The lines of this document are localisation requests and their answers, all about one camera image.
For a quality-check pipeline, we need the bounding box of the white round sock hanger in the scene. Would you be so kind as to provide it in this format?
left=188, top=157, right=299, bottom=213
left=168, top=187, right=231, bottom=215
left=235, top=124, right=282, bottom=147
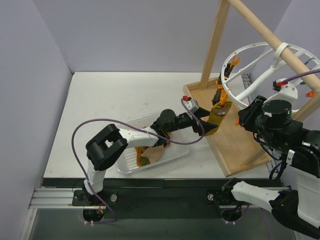
left=221, top=42, right=320, bottom=108

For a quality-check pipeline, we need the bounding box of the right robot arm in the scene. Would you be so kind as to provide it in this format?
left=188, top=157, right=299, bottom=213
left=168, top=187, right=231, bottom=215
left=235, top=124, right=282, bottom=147
left=221, top=95, right=320, bottom=240

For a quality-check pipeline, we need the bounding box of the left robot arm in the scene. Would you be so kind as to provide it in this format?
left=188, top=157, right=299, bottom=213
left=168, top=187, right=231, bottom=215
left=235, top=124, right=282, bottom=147
left=83, top=106, right=218, bottom=206

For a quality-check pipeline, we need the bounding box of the black sock right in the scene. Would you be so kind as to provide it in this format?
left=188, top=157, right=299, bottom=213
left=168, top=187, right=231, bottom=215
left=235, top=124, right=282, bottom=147
left=211, top=89, right=222, bottom=106

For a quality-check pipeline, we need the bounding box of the black sock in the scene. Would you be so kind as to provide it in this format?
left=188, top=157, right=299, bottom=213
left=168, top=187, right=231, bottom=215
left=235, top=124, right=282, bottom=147
left=224, top=63, right=233, bottom=78
left=211, top=89, right=222, bottom=106

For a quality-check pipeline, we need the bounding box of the orange clip upper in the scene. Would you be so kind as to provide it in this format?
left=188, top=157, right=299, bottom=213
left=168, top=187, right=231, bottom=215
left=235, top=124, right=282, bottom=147
left=217, top=84, right=228, bottom=106

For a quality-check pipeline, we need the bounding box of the orange clip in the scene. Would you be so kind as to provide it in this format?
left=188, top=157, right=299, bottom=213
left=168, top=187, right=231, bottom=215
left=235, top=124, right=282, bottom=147
left=217, top=84, right=228, bottom=106
left=230, top=54, right=241, bottom=68

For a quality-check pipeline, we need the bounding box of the black sock left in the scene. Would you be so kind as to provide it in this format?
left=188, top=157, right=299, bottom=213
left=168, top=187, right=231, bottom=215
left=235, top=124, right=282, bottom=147
left=224, top=63, right=233, bottom=78

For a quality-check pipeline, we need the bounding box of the orange clip rear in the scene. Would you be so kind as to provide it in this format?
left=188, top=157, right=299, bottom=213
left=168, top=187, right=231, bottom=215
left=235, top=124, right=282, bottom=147
left=230, top=54, right=241, bottom=68

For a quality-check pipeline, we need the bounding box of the white plastic basket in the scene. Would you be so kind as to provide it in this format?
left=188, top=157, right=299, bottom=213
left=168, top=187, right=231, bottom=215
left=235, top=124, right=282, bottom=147
left=115, top=112, right=190, bottom=175

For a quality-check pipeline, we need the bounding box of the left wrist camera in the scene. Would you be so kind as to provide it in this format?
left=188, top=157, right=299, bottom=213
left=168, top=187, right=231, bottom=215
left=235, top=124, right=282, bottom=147
left=182, top=95, right=200, bottom=114

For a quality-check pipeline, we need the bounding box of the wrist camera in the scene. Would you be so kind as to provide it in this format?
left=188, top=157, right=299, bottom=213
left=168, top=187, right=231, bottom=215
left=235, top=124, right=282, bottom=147
left=269, top=79, right=298, bottom=103
left=182, top=95, right=200, bottom=114

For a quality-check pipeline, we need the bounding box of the wooden drying rack frame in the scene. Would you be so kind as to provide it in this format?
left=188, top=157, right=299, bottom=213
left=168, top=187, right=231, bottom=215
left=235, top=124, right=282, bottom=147
left=183, top=0, right=320, bottom=177

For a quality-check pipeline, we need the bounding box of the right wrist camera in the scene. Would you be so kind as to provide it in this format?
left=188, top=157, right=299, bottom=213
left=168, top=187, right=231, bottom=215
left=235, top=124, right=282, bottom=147
left=269, top=79, right=298, bottom=103

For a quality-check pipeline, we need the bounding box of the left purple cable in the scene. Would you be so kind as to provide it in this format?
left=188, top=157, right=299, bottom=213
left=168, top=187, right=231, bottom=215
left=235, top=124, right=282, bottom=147
left=71, top=98, right=207, bottom=223

